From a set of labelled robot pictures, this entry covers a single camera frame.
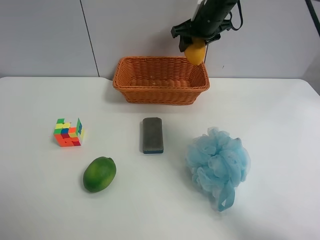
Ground blue mesh bath sponge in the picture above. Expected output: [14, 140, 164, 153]
[185, 128, 251, 212]

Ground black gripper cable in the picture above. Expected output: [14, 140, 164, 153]
[226, 0, 244, 32]

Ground multicoloured puzzle cube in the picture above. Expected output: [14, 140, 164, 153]
[53, 118, 85, 147]

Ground orange wicker basket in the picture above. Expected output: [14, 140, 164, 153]
[112, 56, 210, 106]

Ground green lemon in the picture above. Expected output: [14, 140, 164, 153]
[82, 156, 117, 193]

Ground grey whiteboard eraser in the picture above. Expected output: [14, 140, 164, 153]
[142, 117, 164, 154]

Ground yellow mango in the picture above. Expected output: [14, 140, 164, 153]
[184, 37, 206, 66]

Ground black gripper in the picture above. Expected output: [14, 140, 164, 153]
[171, 0, 238, 53]

